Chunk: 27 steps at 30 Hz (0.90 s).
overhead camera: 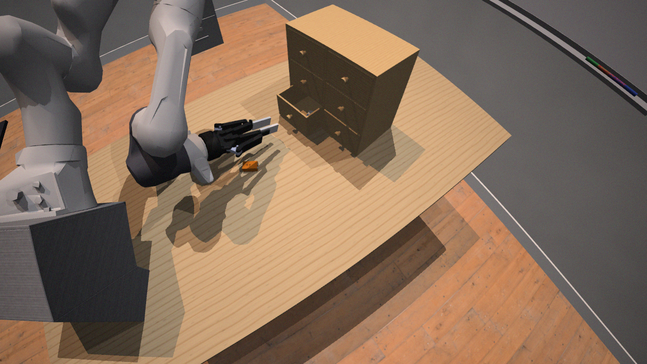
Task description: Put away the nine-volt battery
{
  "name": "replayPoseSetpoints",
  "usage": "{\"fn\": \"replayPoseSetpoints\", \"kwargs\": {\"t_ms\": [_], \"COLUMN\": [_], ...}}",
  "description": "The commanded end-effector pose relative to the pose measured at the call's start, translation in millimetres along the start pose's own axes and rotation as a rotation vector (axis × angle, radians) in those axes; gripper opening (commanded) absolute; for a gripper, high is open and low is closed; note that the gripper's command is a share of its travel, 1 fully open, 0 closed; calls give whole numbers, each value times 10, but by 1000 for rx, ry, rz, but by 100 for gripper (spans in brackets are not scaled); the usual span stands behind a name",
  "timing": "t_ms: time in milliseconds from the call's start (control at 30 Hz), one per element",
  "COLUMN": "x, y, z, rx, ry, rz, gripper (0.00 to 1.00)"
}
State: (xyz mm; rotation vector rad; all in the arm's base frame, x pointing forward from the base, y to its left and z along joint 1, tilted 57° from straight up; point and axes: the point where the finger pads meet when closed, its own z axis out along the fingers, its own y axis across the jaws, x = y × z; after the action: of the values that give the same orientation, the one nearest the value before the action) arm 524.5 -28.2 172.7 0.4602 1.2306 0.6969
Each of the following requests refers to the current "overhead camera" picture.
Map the small brown wooden chest of drawers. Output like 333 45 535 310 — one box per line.
286 5 420 156

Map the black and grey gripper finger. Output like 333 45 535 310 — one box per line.
224 123 279 157
214 116 271 136

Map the orange-brown 9v battery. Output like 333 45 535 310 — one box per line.
242 161 259 172

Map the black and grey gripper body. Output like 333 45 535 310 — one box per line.
198 130 236 161

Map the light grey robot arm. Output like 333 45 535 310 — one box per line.
0 0 214 223

